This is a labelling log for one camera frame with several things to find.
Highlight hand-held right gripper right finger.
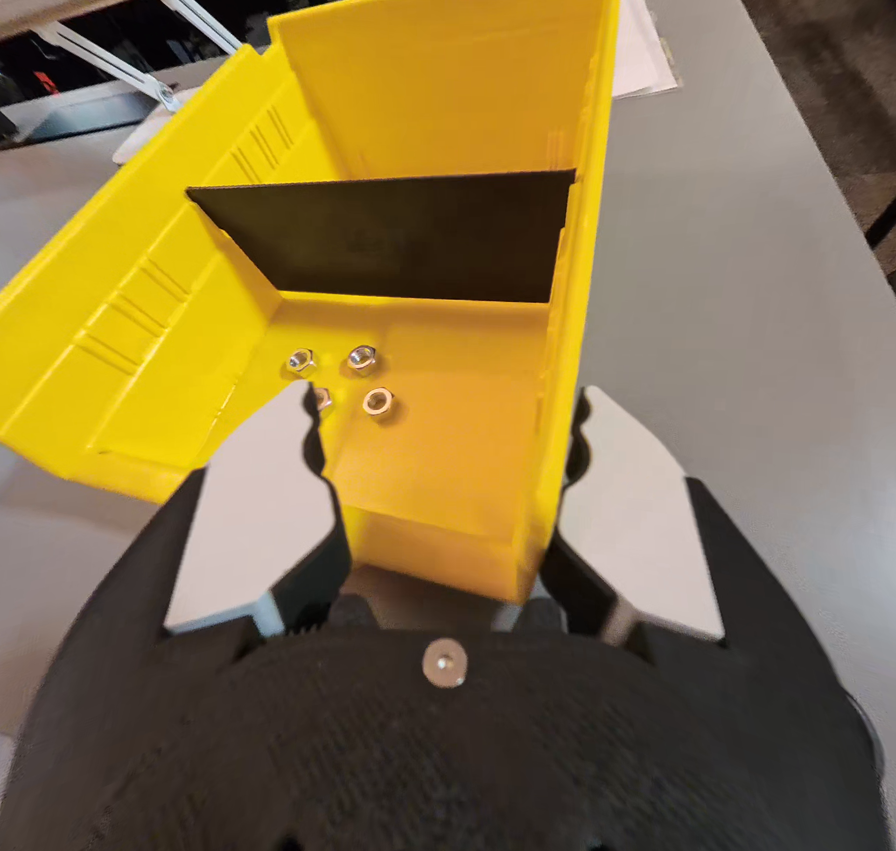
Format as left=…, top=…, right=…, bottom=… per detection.
left=540, top=385, right=726, bottom=649

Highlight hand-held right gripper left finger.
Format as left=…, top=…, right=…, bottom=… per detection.
left=162, top=380, right=352, bottom=640

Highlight yellow plastic bin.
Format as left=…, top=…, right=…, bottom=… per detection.
left=0, top=0, right=624, bottom=603

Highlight black bin divider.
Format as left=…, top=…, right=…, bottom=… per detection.
left=185, top=168, right=578, bottom=303

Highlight black slanted pole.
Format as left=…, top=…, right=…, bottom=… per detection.
left=864, top=198, right=896, bottom=251

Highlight white metal stand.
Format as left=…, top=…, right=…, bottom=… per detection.
left=31, top=0, right=242, bottom=163

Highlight white paper sheets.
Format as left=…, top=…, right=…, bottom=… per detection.
left=612, top=0, right=681, bottom=100

